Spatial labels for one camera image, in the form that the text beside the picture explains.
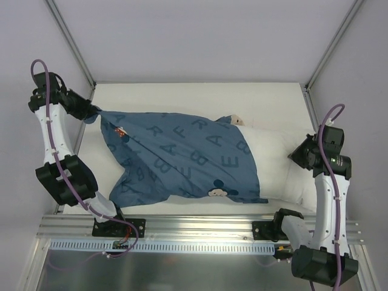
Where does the white slotted cable duct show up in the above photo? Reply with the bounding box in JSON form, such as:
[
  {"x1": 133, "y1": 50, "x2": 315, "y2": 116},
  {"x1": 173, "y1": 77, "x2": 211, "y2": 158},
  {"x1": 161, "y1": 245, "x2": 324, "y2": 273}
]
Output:
[{"x1": 50, "y1": 239, "x2": 275, "y2": 255}]

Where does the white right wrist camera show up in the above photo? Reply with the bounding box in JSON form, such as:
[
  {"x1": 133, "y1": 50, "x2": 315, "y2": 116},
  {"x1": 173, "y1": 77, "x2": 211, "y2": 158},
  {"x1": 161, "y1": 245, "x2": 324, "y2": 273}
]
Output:
[{"x1": 325, "y1": 119, "x2": 334, "y2": 126}]

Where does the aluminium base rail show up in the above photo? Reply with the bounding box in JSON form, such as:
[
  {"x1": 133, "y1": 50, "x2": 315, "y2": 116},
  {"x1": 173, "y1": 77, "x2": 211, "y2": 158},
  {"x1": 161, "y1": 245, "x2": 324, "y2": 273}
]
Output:
[{"x1": 36, "y1": 213, "x2": 363, "y2": 243}]

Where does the blue cartoon print pillowcase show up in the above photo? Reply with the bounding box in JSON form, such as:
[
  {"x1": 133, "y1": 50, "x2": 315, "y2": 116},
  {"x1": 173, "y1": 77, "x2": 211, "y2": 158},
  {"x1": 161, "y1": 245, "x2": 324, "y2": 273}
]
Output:
[{"x1": 99, "y1": 111, "x2": 264, "y2": 207}]

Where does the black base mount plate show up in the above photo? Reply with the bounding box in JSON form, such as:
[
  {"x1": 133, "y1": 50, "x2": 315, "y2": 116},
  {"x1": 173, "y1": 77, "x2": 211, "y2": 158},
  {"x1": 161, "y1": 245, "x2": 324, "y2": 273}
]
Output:
[
  {"x1": 92, "y1": 218, "x2": 146, "y2": 238},
  {"x1": 252, "y1": 221, "x2": 288, "y2": 243}
]

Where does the left aluminium frame post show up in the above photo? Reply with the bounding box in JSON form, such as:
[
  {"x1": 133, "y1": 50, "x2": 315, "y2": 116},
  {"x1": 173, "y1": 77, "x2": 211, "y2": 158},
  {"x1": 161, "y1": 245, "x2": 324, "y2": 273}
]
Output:
[{"x1": 44, "y1": 0, "x2": 96, "y2": 90}]

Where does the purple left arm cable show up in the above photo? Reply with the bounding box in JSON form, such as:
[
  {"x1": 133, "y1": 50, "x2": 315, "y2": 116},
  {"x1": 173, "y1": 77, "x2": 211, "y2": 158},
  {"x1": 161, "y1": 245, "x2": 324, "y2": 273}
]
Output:
[{"x1": 30, "y1": 59, "x2": 139, "y2": 258}]

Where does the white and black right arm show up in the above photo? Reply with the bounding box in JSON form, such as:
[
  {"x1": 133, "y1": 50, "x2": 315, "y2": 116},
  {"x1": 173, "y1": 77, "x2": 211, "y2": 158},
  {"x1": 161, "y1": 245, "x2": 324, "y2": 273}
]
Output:
[{"x1": 268, "y1": 125, "x2": 358, "y2": 290}]

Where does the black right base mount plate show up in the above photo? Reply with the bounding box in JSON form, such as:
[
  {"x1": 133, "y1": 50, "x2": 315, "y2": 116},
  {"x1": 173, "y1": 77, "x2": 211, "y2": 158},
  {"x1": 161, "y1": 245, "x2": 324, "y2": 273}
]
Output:
[{"x1": 252, "y1": 221, "x2": 288, "y2": 243}]

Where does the right aluminium frame post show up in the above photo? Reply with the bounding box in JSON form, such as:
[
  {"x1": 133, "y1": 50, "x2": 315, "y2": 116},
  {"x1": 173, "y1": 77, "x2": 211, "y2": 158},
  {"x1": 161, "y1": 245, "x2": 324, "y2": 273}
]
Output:
[{"x1": 304, "y1": 0, "x2": 365, "y2": 93}]

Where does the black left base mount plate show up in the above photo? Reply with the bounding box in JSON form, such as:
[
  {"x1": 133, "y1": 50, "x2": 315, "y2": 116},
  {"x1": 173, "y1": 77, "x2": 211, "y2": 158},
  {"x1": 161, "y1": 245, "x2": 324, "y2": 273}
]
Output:
[{"x1": 92, "y1": 218, "x2": 146, "y2": 238}]

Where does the aluminium frame post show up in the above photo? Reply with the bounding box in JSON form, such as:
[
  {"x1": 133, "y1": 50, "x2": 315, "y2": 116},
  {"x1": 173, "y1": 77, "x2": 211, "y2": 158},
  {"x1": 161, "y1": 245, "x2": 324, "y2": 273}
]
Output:
[
  {"x1": 44, "y1": 0, "x2": 96, "y2": 90},
  {"x1": 304, "y1": 0, "x2": 365, "y2": 93}
]

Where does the white pillow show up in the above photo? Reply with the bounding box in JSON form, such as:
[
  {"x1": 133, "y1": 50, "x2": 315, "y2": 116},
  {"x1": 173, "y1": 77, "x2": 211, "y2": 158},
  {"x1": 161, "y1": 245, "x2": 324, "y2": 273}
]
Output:
[{"x1": 238, "y1": 126, "x2": 316, "y2": 212}]

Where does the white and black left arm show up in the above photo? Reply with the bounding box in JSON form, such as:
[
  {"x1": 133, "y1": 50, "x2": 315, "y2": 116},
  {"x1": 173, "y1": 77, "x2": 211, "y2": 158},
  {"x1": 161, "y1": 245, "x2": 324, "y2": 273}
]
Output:
[{"x1": 28, "y1": 72, "x2": 127, "y2": 236}]

